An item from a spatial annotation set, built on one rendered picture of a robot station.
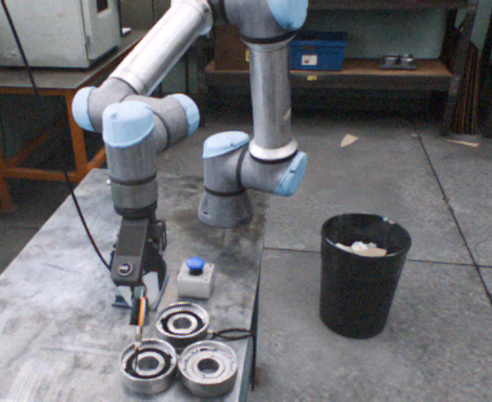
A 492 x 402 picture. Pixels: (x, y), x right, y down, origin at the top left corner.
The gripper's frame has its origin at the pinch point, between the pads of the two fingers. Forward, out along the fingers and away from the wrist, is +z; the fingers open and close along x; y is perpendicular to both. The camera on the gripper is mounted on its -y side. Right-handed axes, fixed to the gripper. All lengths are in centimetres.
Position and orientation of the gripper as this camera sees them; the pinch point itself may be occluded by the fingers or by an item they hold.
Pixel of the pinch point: (141, 305)
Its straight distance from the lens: 96.3
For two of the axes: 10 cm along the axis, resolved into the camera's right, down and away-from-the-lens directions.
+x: -9.8, -0.7, 1.8
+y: 1.9, -5.1, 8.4
